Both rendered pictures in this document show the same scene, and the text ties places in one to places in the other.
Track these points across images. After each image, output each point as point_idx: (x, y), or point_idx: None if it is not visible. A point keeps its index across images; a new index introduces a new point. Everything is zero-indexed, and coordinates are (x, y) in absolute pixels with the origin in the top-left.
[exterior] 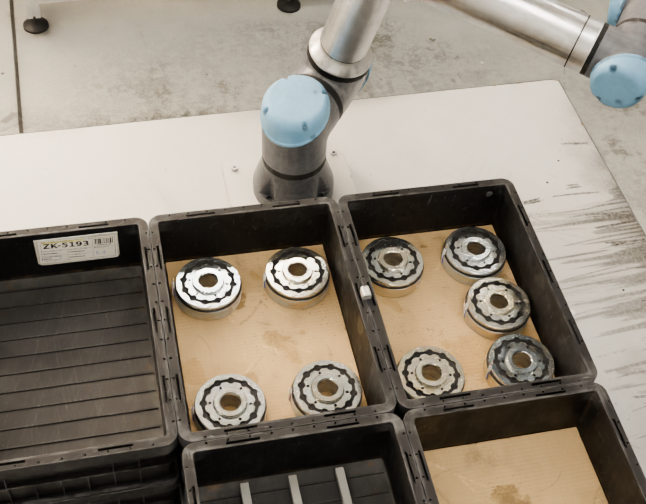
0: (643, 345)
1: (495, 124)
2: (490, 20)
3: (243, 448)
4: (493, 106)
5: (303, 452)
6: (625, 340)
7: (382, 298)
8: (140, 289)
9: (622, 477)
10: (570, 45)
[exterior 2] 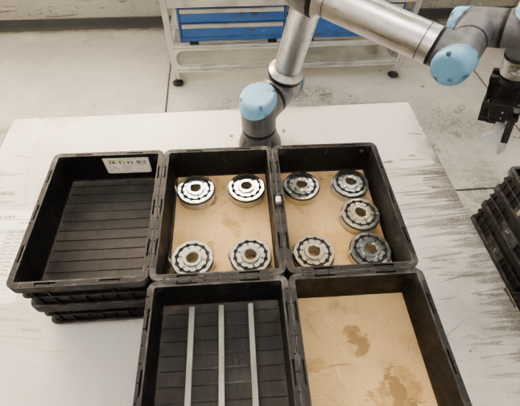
0: (446, 245)
1: (372, 122)
2: (365, 26)
3: (187, 287)
4: (372, 113)
5: (226, 292)
6: (435, 241)
7: (293, 205)
8: None
9: (430, 332)
10: (418, 40)
